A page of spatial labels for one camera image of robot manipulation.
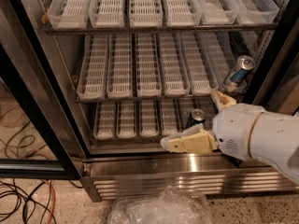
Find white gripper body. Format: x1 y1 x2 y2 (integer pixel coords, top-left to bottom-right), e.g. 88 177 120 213
212 104 265 161

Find steel fridge base grille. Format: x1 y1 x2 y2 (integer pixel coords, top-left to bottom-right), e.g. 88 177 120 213
80 152 298 202

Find orange cable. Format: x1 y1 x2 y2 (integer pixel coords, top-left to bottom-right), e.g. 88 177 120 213
40 179 57 224

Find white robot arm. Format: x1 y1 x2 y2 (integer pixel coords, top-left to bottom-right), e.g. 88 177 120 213
160 91 299 184

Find clear plastic bag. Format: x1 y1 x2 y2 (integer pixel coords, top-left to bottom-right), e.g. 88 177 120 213
107 187 213 224

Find top wire shelf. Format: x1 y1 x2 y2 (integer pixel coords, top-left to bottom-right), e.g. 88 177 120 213
44 23 278 35

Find glass fridge door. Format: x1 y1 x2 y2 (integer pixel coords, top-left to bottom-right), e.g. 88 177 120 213
0 0 89 179

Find black cables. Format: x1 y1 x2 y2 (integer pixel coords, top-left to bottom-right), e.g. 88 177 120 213
0 178 57 224

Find redbull can shelf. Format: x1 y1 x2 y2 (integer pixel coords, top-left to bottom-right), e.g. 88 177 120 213
223 55 255 91

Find bottom wire shelf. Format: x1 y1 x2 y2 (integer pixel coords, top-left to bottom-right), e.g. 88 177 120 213
90 135 169 145

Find middle wire shelf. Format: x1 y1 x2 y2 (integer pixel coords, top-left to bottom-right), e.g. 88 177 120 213
74 91 246 105

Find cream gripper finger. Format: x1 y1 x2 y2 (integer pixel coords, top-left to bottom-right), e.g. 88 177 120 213
211 90 236 111
160 124 218 154

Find wire shelf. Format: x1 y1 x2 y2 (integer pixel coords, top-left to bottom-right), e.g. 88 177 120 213
90 135 169 145
44 23 278 35
74 91 246 105

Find blue can bottom shelf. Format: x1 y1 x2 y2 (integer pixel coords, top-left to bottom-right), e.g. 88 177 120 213
185 109 206 129

